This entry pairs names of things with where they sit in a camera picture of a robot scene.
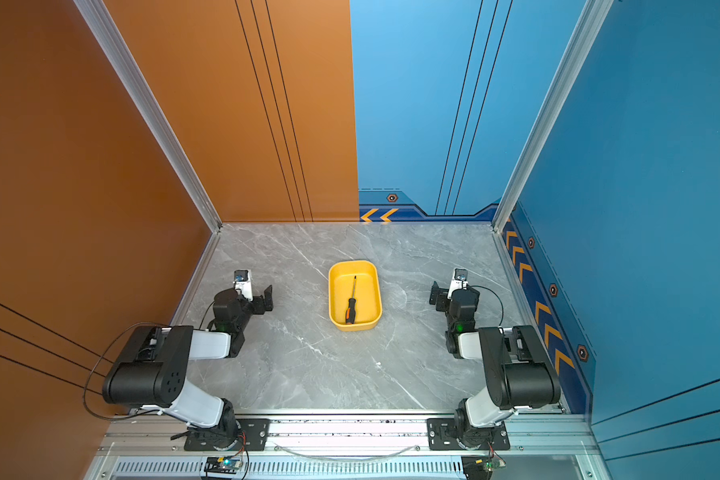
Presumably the black orange screwdriver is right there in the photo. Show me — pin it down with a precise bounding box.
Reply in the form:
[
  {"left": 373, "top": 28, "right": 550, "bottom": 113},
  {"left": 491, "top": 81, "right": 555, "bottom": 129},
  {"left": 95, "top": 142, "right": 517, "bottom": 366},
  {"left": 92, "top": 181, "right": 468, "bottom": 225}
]
[{"left": 345, "top": 276, "right": 357, "bottom": 325}]

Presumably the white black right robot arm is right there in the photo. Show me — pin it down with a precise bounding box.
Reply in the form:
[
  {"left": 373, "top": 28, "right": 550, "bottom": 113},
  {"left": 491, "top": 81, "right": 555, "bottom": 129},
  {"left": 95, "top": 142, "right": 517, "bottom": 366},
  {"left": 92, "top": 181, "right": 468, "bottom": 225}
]
[{"left": 428, "top": 269, "right": 562, "bottom": 450}]

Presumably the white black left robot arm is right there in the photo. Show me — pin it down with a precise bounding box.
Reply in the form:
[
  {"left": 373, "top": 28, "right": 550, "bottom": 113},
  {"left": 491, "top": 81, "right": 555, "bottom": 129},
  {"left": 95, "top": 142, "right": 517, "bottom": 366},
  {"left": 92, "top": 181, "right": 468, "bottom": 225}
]
[{"left": 102, "top": 286, "right": 274, "bottom": 451}]

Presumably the yellow plastic bin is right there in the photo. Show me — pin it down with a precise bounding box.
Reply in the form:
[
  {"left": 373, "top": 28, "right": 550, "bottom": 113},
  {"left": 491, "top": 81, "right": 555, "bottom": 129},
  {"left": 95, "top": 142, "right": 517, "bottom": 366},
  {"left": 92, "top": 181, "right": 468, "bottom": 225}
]
[{"left": 328, "top": 260, "right": 383, "bottom": 332}]

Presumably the left green circuit board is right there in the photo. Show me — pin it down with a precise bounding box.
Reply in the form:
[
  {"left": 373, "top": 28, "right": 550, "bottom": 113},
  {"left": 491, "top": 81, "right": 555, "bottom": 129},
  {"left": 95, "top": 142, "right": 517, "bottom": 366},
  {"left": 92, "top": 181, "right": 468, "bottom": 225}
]
[{"left": 203, "top": 456, "right": 245, "bottom": 479}]

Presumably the right circuit board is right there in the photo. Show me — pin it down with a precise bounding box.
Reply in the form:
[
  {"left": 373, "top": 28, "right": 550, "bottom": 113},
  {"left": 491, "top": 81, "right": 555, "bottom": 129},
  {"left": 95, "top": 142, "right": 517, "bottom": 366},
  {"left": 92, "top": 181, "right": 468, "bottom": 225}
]
[{"left": 461, "top": 456, "right": 506, "bottom": 480}]

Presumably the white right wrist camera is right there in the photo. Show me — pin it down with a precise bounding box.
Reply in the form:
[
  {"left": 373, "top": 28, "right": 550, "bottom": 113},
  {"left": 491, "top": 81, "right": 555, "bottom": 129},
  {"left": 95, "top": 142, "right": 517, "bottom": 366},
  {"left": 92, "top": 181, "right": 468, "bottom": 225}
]
[{"left": 447, "top": 268, "right": 469, "bottom": 299}]

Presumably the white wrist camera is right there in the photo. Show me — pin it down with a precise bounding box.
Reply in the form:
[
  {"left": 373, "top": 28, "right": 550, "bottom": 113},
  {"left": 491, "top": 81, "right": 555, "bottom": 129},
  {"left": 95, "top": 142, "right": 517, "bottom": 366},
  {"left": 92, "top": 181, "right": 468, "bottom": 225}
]
[
  {"left": 233, "top": 269, "right": 253, "bottom": 301},
  {"left": 447, "top": 268, "right": 469, "bottom": 299}
]

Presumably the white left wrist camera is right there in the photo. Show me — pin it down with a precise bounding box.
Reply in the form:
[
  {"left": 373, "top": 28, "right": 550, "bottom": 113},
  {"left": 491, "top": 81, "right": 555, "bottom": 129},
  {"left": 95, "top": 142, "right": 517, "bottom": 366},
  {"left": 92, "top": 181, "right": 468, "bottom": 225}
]
[{"left": 233, "top": 269, "right": 253, "bottom": 301}]

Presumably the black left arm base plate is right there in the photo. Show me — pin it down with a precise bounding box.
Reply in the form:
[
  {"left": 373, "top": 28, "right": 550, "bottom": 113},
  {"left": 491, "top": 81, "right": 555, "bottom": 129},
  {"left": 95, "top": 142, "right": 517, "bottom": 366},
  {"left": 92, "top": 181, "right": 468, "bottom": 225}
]
[{"left": 184, "top": 417, "right": 270, "bottom": 453}]

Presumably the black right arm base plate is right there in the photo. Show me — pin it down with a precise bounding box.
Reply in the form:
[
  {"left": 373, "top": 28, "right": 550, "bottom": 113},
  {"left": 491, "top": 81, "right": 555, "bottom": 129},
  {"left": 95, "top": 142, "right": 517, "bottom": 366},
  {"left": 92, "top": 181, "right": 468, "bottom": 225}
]
[{"left": 426, "top": 418, "right": 511, "bottom": 451}]

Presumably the aluminium front rail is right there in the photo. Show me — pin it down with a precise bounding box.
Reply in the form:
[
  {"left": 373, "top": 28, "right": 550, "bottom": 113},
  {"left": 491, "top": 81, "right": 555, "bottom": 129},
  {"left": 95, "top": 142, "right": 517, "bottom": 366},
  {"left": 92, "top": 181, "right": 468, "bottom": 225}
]
[{"left": 85, "top": 410, "right": 610, "bottom": 479}]

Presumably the aluminium corner post left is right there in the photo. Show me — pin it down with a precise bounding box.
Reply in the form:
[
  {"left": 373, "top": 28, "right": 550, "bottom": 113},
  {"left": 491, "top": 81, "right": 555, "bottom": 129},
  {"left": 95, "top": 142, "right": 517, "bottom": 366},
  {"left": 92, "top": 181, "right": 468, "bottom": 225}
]
[{"left": 74, "top": 0, "right": 222, "bottom": 234}]

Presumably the aluminium corner post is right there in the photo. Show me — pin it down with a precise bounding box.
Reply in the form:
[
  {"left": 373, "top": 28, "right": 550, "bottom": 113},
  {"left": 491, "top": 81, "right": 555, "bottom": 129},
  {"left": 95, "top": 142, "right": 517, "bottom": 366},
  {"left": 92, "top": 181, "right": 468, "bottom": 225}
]
[
  {"left": 492, "top": 0, "right": 614, "bottom": 234},
  {"left": 74, "top": 0, "right": 222, "bottom": 234}
]

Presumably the aluminium corner post right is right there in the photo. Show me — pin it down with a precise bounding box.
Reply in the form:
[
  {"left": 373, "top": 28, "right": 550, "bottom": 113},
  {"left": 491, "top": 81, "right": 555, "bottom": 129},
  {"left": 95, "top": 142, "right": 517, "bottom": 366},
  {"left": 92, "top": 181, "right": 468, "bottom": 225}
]
[{"left": 492, "top": 0, "right": 614, "bottom": 234}]

